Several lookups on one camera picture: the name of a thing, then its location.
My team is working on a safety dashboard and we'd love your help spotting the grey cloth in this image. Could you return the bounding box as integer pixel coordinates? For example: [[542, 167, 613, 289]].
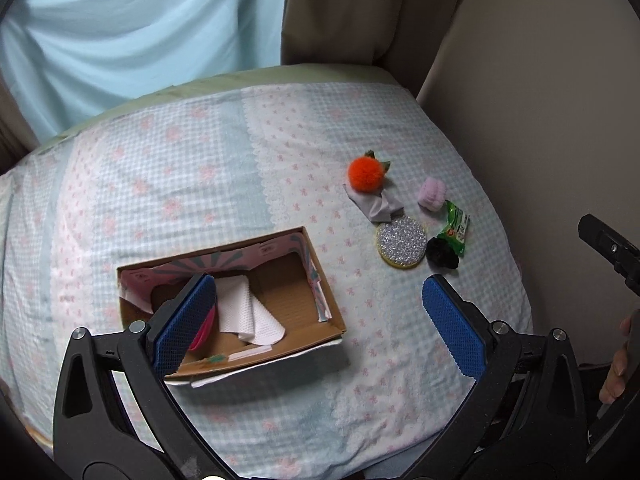
[[343, 182, 405, 224]]

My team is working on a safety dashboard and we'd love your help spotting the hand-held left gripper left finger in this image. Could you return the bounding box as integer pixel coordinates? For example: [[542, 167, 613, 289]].
[[52, 274, 236, 480]]

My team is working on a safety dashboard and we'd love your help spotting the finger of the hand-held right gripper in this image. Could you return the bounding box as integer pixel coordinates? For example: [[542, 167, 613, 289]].
[[577, 214, 640, 306]]

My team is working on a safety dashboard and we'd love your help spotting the pink fluffy hair tie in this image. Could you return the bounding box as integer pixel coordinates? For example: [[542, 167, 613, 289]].
[[417, 177, 448, 211]]

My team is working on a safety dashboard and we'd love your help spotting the pale green bed sheet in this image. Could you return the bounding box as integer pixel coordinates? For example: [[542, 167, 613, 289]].
[[37, 64, 407, 154]]

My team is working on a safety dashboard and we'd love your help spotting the pink round pad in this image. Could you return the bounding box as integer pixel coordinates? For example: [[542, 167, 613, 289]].
[[189, 305, 219, 352]]

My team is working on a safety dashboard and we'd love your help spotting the green snack packet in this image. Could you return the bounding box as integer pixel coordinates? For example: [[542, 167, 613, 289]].
[[435, 200, 472, 257]]

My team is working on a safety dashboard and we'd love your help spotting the black fluffy pompom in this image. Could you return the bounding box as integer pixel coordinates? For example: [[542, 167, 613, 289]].
[[425, 238, 460, 272]]

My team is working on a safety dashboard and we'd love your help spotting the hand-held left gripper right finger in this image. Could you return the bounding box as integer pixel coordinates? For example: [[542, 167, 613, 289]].
[[400, 275, 592, 480]]

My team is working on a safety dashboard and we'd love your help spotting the person's right hand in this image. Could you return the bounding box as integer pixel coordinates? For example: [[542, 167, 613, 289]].
[[599, 315, 634, 406]]

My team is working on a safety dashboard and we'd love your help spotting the printed cardboard box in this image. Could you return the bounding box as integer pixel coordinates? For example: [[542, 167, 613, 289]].
[[116, 226, 347, 389]]

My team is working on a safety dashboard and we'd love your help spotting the blue gingham printed blanket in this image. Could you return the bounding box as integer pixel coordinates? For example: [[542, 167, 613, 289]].
[[0, 82, 534, 477]]

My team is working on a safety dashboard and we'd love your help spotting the light blue curtain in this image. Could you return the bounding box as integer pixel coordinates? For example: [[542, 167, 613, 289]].
[[0, 0, 292, 144]]

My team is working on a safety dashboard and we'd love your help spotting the orange pompom with leaves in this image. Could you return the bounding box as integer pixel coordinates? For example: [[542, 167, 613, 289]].
[[347, 149, 394, 194]]

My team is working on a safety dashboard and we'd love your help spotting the white waffle cloth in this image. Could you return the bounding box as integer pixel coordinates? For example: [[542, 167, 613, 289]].
[[214, 275, 287, 347]]

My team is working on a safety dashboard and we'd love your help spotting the silver glitter round pad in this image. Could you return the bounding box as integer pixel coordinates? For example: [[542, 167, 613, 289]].
[[376, 219, 429, 267]]

